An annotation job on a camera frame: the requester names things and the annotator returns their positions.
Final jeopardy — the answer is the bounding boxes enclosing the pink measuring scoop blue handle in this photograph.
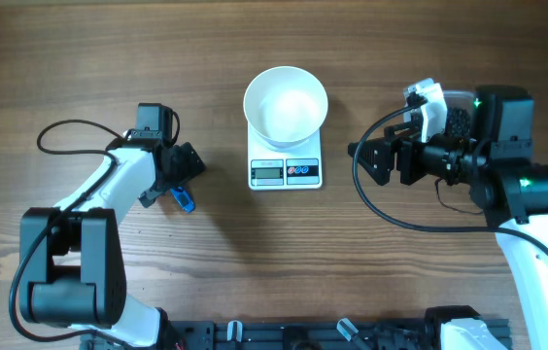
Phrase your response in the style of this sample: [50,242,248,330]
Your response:
[170,187,195,213]

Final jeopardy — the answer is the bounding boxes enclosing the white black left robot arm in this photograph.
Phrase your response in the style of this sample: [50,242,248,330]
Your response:
[8,103,206,349]

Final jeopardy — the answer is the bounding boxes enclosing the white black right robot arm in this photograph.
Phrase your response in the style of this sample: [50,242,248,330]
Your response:
[348,80,548,349]

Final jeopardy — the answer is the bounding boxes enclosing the white digital kitchen scale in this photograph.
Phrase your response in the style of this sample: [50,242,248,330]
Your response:
[247,125,323,191]

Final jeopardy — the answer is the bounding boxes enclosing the white bowl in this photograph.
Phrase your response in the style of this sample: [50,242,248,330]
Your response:
[243,66,328,148]

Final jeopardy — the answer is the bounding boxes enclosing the black beans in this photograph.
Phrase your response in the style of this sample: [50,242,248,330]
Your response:
[445,108,471,138]

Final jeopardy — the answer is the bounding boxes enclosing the clear plastic container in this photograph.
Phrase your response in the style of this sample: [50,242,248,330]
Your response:
[402,85,479,140]

